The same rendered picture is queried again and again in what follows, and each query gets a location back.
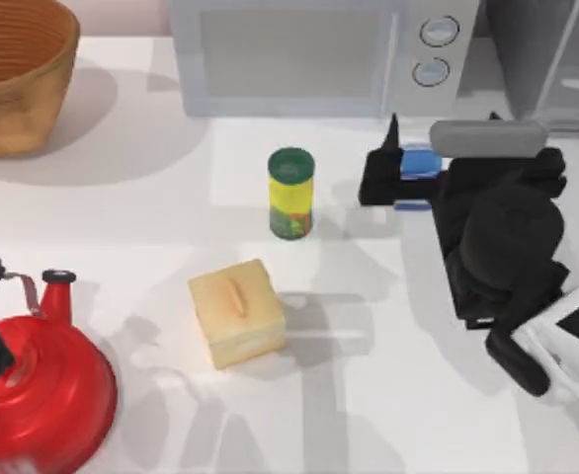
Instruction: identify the pale microwave oven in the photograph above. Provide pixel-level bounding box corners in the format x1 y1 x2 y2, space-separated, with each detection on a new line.
167 0 479 120

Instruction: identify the pale yellow bread block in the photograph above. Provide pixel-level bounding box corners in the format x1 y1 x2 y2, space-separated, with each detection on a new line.
187 258 288 371

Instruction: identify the microwave oven door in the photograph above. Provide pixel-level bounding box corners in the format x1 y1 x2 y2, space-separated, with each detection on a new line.
169 0 400 119

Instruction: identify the round microwave knob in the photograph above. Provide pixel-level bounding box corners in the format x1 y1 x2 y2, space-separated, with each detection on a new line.
419 14 461 48
411 55 452 90

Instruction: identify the blue box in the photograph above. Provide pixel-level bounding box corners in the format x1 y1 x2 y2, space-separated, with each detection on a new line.
392 141 445 212

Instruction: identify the woven wicker basket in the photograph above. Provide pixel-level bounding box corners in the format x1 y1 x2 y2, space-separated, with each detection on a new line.
0 0 82 160

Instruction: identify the green and yellow can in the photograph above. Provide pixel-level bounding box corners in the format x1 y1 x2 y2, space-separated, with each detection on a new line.
267 146 316 242

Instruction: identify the red kettle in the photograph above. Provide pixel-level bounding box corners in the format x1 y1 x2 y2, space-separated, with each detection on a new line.
0 256 120 465

